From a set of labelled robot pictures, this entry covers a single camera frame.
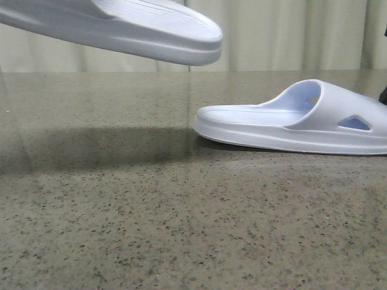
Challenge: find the beige curtain backdrop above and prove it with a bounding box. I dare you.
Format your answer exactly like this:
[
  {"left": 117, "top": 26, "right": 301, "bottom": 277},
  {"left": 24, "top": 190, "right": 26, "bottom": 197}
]
[{"left": 1, "top": 1, "right": 386, "bottom": 73}]

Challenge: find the dark gripper at edge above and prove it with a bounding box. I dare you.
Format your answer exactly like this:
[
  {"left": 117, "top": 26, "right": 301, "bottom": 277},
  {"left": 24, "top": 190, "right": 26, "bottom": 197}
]
[{"left": 377, "top": 24, "right": 387, "bottom": 106}]

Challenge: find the light blue slipper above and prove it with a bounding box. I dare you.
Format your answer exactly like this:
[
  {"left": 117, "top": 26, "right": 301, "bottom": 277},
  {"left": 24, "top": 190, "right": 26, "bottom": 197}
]
[
  {"left": 193, "top": 79, "right": 386, "bottom": 155},
  {"left": 1, "top": 1, "right": 223, "bottom": 66}
]

